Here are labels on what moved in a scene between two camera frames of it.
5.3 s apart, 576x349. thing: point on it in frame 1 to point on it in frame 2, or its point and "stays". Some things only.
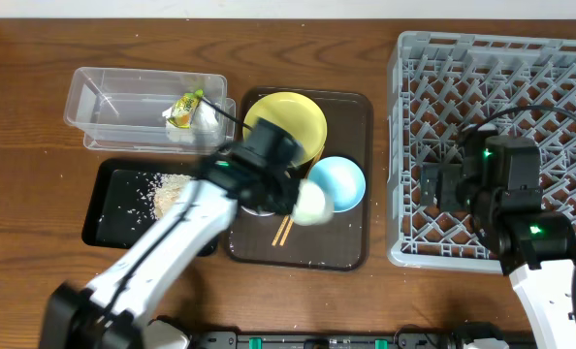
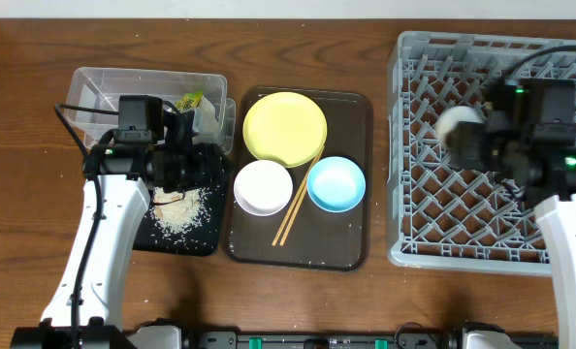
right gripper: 436,185 to 463,145
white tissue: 204,129 stays
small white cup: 313,206 to 453,114
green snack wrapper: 183,110 stays
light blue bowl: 342,180 stays
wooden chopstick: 287,217 stays
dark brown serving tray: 343,241 stays
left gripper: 291,194 to 207,162
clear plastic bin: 121,110 stays
